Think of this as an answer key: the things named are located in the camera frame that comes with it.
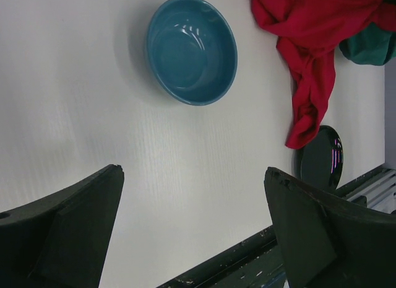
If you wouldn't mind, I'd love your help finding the red cloth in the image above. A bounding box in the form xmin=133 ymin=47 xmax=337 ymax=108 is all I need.
xmin=251 ymin=0 xmax=395 ymax=149

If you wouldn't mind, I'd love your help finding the aluminium frame rail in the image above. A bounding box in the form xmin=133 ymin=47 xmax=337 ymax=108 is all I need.
xmin=345 ymin=169 xmax=395 ymax=214

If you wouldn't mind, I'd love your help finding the dark teal cloth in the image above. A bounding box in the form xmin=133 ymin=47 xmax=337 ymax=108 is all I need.
xmin=338 ymin=0 xmax=396 ymax=66

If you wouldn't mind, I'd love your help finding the blue ceramic bowl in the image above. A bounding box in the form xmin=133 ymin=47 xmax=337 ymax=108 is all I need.
xmin=145 ymin=0 xmax=238 ymax=106

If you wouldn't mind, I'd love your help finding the black round plate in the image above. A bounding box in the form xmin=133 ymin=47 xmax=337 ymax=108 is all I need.
xmin=298 ymin=125 xmax=343 ymax=193

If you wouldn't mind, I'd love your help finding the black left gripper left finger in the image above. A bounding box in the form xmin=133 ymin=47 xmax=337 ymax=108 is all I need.
xmin=1 ymin=165 xmax=124 ymax=287

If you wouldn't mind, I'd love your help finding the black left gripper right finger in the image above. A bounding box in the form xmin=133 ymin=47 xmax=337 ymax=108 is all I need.
xmin=264 ymin=167 xmax=395 ymax=287

